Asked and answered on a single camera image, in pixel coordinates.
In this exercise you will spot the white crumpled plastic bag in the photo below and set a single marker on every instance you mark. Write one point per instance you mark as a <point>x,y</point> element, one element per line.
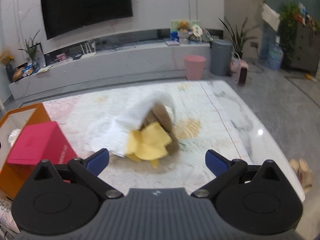
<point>13,136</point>

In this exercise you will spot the green potted plant right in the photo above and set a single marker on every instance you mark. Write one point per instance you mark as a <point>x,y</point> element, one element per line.
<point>239,36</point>

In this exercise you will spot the magenta box lid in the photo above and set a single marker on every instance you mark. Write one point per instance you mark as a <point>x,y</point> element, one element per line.
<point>41,141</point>

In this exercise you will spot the green potted plant left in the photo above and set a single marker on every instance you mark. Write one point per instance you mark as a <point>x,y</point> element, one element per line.
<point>30,47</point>

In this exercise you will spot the teddy bear on console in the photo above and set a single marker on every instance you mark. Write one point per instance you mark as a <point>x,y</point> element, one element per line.
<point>183,26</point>

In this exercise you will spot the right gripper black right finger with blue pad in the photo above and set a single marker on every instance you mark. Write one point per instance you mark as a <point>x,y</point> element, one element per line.
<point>256,199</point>

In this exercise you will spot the grey waste bin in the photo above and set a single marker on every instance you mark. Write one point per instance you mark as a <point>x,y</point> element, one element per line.
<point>220,51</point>

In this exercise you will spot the orange storage box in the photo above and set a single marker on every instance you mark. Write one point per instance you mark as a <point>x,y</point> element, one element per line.
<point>12,175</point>

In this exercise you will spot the black television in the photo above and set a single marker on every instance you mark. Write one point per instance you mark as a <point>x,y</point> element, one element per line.
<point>62,16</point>

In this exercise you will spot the pink waste bin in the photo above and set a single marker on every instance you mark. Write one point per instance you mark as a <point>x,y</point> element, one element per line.
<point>194,66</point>

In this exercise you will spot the dried yellow flowers vase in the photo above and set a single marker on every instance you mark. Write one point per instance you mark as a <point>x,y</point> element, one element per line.
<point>6,59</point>

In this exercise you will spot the yellow cloth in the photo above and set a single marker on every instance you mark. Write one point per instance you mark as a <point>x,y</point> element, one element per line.
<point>149,144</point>

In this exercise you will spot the green potted plant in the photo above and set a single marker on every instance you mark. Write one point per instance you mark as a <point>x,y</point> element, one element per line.
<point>239,36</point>
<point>30,47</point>

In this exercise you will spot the white wifi router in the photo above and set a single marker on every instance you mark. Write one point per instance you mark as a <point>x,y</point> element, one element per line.
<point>88,50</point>

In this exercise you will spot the grey TV console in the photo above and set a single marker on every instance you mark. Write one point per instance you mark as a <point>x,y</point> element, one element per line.
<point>137,62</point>

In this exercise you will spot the white towel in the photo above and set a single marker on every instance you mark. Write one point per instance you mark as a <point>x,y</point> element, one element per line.
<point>112,133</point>

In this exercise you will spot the grey drawer cabinet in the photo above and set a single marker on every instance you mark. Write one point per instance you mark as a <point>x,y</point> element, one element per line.
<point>306,50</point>

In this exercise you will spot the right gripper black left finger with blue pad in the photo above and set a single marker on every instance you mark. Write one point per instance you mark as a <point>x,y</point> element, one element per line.
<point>61,198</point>

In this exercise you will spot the brown plush toy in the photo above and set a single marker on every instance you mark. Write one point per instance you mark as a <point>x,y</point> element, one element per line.
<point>159,114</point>

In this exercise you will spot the pink small heater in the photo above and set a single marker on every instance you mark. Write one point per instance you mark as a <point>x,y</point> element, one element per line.
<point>240,68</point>

